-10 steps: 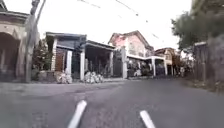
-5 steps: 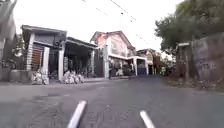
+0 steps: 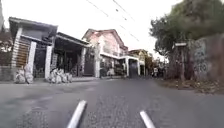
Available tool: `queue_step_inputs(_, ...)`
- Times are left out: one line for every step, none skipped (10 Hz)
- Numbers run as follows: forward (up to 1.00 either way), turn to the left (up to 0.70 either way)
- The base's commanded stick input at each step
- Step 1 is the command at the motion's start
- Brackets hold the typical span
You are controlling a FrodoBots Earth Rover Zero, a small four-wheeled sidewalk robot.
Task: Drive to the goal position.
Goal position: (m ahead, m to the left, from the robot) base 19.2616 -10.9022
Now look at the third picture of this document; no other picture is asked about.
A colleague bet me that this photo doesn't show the group of people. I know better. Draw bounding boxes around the group of people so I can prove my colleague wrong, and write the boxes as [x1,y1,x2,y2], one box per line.
[151,65,168,79]

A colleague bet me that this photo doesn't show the grey concrete wall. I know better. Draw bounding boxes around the grey concrete wall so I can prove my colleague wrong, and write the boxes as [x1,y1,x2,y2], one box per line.
[169,32,224,84]

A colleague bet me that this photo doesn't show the dark roofed carport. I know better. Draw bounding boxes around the dark roofed carport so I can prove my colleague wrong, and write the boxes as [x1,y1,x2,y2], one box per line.
[51,31,91,79]

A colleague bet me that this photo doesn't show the pink house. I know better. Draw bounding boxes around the pink house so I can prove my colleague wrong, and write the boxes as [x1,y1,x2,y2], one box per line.
[81,28,141,80]

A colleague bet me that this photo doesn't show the house with white pillars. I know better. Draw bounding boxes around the house with white pillars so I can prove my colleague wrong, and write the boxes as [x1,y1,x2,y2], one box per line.
[0,16,59,82]

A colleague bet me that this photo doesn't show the pile of white sacks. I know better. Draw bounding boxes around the pile of white sacks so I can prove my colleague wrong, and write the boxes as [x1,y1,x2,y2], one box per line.
[13,64,35,85]
[47,67,74,84]

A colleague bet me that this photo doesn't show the robot's own part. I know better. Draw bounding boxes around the robot's own part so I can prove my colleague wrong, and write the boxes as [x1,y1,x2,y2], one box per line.
[139,110,157,128]
[66,100,88,128]

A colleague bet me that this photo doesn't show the trees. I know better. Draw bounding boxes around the trees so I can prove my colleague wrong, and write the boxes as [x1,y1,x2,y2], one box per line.
[149,0,224,58]

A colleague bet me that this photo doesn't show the overhead wires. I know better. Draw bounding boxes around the overhead wires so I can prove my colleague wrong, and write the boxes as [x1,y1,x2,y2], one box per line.
[85,0,141,43]

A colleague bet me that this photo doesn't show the grey asphalt road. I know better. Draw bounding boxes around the grey asphalt road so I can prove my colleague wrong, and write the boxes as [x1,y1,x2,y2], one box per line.
[0,77,224,128]

